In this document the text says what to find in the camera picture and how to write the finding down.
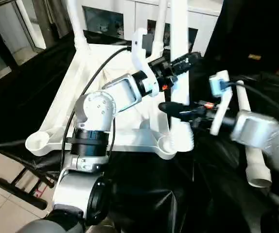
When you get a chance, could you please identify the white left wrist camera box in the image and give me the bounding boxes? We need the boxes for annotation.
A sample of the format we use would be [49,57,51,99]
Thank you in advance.
[131,28,159,95]

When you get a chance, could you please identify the black metal stand legs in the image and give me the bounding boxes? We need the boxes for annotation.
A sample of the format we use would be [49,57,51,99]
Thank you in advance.
[0,163,55,210]

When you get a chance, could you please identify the black low cabinet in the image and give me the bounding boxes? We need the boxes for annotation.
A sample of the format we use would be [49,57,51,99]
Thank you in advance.
[212,0,279,78]

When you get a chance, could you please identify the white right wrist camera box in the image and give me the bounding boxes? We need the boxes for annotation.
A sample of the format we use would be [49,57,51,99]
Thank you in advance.
[209,70,233,135]

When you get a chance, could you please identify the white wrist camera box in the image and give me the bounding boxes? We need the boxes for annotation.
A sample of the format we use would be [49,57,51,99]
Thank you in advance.
[131,28,159,95]
[209,70,233,135]

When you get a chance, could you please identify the white plastic table leg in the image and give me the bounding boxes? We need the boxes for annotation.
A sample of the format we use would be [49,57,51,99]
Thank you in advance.
[169,0,196,153]
[152,0,172,55]
[236,83,273,188]
[66,0,89,55]

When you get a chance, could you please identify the white display cabinet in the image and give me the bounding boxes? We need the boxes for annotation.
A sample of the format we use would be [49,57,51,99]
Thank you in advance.
[79,0,224,56]

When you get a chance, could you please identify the black work mat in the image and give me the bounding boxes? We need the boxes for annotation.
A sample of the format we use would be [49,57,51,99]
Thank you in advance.
[0,32,279,233]

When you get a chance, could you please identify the white plastic table top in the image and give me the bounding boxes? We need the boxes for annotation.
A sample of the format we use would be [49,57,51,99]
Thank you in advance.
[25,43,179,161]

